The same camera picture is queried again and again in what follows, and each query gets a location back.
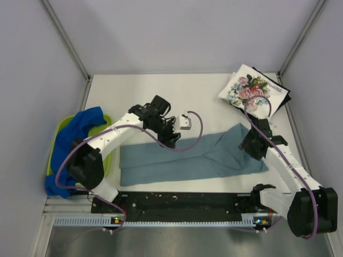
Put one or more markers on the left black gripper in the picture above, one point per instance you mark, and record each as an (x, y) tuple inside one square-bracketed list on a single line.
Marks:
[(170, 137)]

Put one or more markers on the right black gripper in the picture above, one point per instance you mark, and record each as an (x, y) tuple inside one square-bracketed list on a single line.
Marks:
[(245, 144)]

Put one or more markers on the grey-blue t shirt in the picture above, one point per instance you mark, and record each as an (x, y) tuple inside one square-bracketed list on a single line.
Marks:
[(215, 156)]

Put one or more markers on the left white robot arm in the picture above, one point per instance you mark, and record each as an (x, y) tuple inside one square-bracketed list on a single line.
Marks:
[(86, 162)]

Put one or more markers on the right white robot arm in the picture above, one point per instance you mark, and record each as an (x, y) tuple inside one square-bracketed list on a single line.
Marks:
[(310, 208)]

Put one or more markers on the white floral folded t shirt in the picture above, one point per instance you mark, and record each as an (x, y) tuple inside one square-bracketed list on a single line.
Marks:
[(252, 88)]

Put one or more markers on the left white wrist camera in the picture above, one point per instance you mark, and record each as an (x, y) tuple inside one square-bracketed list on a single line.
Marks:
[(183, 122)]

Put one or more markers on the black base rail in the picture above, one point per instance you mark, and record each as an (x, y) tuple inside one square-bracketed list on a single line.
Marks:
[(187, 207)]

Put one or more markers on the right aluminium frame post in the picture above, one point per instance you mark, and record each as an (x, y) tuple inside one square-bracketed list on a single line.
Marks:
[(314, 16)]

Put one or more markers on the aluminium frame post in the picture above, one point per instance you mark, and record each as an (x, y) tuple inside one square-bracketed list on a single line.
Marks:
[(314, 16), (48, 8)]

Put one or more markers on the left aluminium frame post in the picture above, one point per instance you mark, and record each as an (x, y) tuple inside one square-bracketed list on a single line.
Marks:
[(48, 8)]

